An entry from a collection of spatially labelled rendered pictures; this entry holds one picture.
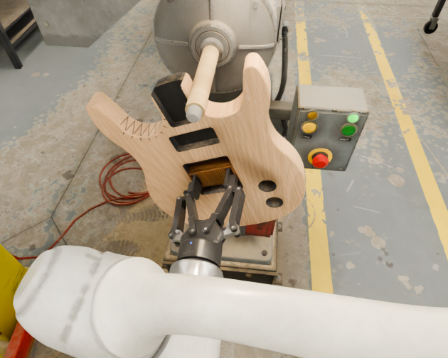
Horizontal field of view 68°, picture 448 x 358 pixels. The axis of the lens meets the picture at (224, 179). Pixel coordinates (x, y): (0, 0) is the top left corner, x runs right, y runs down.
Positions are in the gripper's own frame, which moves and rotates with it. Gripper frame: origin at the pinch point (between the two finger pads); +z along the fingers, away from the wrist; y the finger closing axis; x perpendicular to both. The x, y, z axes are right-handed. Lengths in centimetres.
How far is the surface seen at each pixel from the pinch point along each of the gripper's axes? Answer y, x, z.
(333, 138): 24.2, -11.3, 17.2
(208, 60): 5.9, 20.1, 9.6
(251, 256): -17, -76, 24
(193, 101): 5.4, 20.2, -2.6
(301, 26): 8, -113, 308
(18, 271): -114, -46, 9
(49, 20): -2.1, 39.0, -10.1
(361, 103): 31.5, -5.4, 20.6
